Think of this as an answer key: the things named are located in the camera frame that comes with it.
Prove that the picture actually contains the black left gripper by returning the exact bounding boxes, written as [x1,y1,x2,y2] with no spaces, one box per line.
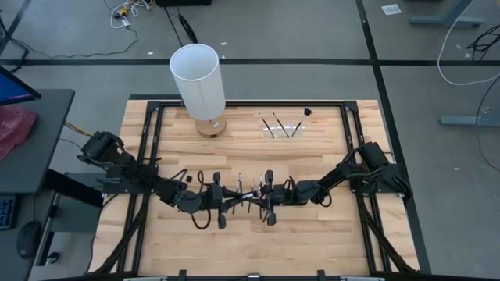
[199,171,251,230]

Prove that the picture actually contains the thin black makeup brush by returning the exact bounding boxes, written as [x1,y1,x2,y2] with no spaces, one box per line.
[257,112,276,139]
[272,112,291,139]

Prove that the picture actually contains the black cable bundle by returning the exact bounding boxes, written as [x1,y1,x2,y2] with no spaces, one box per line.
[95,193,152,275]
[357,194,416,274]

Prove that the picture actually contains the white shade wooden base lamp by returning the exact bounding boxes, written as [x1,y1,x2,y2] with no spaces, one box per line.
[169,43,227,138]

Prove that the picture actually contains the yellow cables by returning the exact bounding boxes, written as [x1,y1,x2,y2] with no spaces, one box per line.
[63,121,95,138]

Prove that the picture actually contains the dark computer keyboard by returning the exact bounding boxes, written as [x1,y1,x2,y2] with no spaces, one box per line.
[0,194,19,231]

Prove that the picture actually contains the black power adapter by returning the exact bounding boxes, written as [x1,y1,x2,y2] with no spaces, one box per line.
[177,13,198,44]

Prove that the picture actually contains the black aluminium table frame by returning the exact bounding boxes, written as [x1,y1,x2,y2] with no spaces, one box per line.
[89,100,421,281]

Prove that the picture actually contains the fan-head black makeup brush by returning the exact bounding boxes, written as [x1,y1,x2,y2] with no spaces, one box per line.
[291,107,313,139]

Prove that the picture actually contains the clear acrylic organizer box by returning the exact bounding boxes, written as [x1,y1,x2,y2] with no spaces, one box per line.
[260,123,306,140]

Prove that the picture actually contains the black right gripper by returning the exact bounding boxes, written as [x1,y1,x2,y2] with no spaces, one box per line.
[252,169,298,227]

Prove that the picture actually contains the black cable tangle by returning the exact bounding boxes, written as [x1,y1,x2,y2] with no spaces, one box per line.
[466,23,500,60]

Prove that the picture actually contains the blue screen monitor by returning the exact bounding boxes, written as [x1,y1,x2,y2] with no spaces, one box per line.
[0,65,42,106]

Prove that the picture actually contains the black computer mouse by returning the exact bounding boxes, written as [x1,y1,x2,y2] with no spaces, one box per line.
[16,220,43,260]

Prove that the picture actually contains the black box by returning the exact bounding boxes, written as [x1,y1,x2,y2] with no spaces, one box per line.
[155,0,213,7]

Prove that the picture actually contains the long white cable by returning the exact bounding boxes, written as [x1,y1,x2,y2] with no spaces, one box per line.
[437,0,500,87]

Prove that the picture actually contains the thin black floor cable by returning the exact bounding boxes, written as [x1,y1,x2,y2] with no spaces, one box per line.
[7,25,140,59]

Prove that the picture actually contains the white paper sheet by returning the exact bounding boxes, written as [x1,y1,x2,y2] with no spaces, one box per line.
[381,3,403,16]

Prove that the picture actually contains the blue-grey desk foot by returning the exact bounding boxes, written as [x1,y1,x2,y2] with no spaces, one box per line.
[409,0,488,29]
[438,112,500,127]

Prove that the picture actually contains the pink cloth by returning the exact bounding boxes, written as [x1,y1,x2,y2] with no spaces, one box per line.
[0,105,38,162]

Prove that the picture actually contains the grey side desk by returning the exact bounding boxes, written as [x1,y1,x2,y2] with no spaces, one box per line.
[0,88,76,195]

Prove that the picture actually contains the white cable bundle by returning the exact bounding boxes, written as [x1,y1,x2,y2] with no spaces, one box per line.
[110,0,152,30]

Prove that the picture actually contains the black side desk leg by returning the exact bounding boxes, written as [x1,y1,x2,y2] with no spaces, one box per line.
[37,169,105,267]

